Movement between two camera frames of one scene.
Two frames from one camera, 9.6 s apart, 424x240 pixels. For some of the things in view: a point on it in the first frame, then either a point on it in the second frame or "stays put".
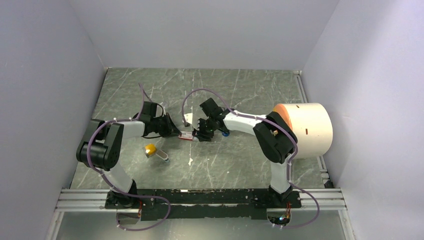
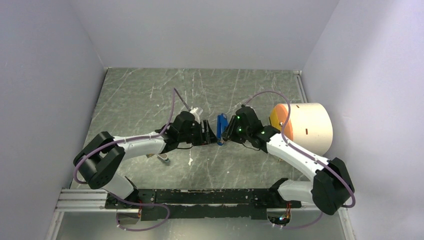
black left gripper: x=169 y=125 to x=202 y=138
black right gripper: x=200 y=134 to x=229 y=132
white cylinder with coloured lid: x=312 y=124 stays put
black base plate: x=203 y=204 stays put
